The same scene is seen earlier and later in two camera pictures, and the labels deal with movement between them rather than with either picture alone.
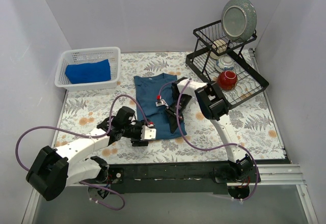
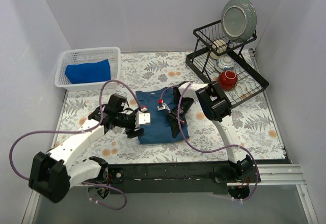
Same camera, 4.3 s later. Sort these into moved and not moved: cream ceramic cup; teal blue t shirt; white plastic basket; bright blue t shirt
Moved: teal blue t shirt
Not moved: bright blue t shirt; cream ceramic cup; white plastic basket
